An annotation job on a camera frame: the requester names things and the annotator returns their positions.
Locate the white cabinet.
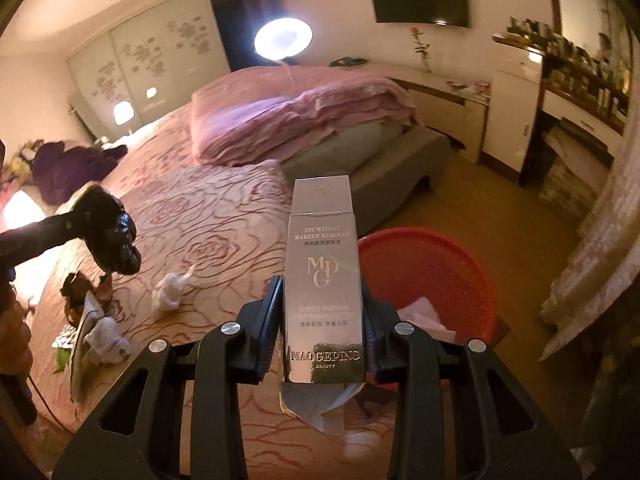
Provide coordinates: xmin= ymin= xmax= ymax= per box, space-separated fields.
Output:
xmin=480 ymin=35 xmax=543 ymax=168

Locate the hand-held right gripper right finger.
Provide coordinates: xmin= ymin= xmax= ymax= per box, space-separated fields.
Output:
xmin=357 ymin=280 xmax=583 ymax=480

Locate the round ring lamp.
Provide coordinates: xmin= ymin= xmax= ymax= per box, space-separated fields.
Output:
xmin=253 ymin=16 xmax=313 ymax=86

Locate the white tissue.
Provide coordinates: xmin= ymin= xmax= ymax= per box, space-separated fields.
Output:
xmin=152 ymin=265 xmax=198 ymax=318
xmin=87 ymin=317 xmax=131 ymax=367

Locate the colourful plush toy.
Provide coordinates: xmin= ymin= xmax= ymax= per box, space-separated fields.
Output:
xmin=0 ymin=145 xmax=36 ymax=196

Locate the cloth covered stack of boxes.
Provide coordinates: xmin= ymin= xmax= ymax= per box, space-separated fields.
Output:
xmin=540 ymin=120 xmax=614 ymax=218

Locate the pale patterned curtain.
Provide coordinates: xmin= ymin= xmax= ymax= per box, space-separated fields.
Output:
xmin=537 ymin=125 xmax=640 ymax=361

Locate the brown wrapper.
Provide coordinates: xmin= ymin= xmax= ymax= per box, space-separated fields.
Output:
xmin=61 ymin=271 xmax=115 ymax=313

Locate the wood framed mirror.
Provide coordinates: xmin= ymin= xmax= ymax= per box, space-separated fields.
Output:
xmin=552 ymin=0 xmax=632 ymax=61

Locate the purple cloth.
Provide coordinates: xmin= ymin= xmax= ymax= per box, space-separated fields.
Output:
xmin=30 ymin=141 xmax=121 ymax=206

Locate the flower pattern sliding wardrobe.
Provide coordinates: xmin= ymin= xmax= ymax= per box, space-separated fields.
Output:
xmin=65 ymin=0 xmax=231 ymax=128

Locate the pink folded quilt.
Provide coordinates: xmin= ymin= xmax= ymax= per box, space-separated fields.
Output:
xmin=191 ymin=66 xmax=416 ymax=168

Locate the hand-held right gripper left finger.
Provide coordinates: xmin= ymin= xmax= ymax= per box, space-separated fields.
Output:
xmin=52 ymin=275 xmax=285 ymax=480

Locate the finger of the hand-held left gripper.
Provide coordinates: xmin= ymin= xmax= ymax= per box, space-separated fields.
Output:
xmin=0 ymin=210 xmax=93 ymax=271

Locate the row of cosmetic bottles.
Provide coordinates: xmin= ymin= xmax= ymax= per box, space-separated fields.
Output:
xmin=507 ymin=17 xmax=633 ymax=118

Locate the wooden dressing table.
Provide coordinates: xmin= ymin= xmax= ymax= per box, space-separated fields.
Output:
xmin=520 ymin=0 xmax=640 ymax=211

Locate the white desk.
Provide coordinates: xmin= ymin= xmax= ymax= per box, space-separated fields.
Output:
xmin=370 ymin=65 xmax=493 ymax=163

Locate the grey bed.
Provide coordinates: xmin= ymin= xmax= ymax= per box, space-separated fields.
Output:
xmin=280 ymin=122 xmax=453 ymax=236

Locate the black plastic bag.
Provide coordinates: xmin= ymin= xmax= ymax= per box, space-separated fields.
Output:
xmin=75 ymin=185 xmax=142 ymax=276

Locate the pink floral bed sheet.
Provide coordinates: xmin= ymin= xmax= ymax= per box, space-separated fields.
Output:
xmin=100 ymin=105 xmax=201 ymax=196

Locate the small clutter of packets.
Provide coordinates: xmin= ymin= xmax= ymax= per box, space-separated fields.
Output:
xmin=447 ymin=80 xmax=493 ymax=98

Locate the silver cosmetics box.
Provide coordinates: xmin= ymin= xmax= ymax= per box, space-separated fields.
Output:
xmin=278 ymin=175 xmax=362 ymax=436

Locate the dark doorway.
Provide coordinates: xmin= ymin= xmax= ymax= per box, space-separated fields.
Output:
xmin=207 ymin=0 xmax=281 ymax=73

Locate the rose in vase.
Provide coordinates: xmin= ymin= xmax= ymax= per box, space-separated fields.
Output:
xmin=410 ymin=27 xmax=432 ymax=74

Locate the red plastic basket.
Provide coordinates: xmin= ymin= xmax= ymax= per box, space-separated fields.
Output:
xmin=357 ymin=227 xmax=502 ymax=361

